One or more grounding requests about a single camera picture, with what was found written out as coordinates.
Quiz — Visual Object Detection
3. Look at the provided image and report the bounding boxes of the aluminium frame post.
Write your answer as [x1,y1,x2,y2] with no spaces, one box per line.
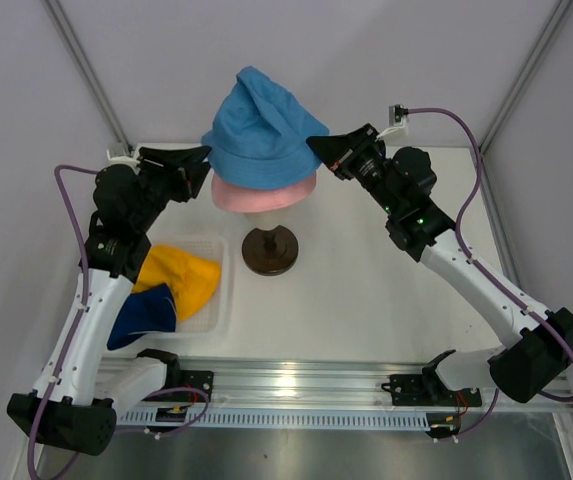
[479,0,573,155]
[41,0,133,152]

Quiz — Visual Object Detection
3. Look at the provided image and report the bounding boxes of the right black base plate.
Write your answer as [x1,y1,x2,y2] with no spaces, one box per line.
[380,374,482,407]

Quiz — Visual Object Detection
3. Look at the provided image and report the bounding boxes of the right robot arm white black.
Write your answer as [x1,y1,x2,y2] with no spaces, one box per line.
[306,124,573,404]

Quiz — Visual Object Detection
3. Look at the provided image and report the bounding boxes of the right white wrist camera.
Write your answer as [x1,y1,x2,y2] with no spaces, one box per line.
[377,104,409,144]

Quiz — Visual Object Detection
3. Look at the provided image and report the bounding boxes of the right side aluminium rail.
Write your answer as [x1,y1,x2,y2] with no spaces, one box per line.
[472,151,524,293]

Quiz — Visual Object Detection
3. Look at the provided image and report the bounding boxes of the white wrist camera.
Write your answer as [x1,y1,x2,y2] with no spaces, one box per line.
[106,143,137,168]
[377,104,409,144]

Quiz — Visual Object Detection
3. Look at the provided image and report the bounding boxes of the left aluminium frame post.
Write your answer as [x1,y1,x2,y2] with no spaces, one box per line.
[41,0,133,152]

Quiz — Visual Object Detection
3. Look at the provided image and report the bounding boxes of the brown round wooden stand base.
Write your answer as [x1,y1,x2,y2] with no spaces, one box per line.
[242,226,299,276]

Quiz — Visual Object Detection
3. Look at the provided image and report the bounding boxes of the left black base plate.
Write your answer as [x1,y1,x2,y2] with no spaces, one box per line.
[164,370,214,403]

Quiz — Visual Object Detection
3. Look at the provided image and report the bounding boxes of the aluminium rail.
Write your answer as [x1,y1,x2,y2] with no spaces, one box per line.
[472,151,524,293]
[93,357,573,414]

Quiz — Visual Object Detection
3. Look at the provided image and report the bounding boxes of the right aluminium frame post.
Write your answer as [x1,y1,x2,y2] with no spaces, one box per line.
[479,0,573,155]

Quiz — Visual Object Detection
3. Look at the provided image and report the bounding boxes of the clear plastic bin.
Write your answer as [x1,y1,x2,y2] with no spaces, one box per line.
[148,235,232,340]

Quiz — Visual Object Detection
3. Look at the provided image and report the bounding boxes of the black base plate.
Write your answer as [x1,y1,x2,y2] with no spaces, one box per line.
[380,374,482,407]
[164,370,214,403]

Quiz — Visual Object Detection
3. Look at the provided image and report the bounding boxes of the light blue bucket hat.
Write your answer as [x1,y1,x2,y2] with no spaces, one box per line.
[201,66,329,190]

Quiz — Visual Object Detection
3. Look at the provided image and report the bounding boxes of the aluminium front rail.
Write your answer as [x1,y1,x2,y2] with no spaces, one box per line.
[93,357,573,414]

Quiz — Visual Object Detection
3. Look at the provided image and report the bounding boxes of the yellow hat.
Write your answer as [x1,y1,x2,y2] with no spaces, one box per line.
[132,245,222,322]

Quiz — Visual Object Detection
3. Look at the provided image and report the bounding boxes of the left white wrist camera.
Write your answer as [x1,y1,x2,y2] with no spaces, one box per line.
[106,143,137,168]

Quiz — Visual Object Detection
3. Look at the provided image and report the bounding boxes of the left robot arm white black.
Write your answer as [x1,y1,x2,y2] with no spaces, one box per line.
[7,146,210,456]

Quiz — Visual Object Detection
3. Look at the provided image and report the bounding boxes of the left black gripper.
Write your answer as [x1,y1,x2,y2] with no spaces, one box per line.
[131,146,213,232]

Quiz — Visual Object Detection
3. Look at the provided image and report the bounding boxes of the pink bucket hat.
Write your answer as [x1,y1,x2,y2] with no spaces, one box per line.
[211,173,317,214]

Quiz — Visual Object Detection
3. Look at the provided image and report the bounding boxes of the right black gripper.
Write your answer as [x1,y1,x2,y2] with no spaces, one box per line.
[306,124,401,217]

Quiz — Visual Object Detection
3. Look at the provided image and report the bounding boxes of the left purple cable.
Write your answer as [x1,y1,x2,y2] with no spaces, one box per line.
[25,163,105,480]

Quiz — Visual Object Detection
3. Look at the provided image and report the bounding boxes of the dark blue hat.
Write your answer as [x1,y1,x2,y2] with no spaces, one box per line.
[107,284,176,351]

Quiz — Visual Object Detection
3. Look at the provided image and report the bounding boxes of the white slotted cable duct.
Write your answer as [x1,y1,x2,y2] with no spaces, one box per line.
[118,407,430,432]

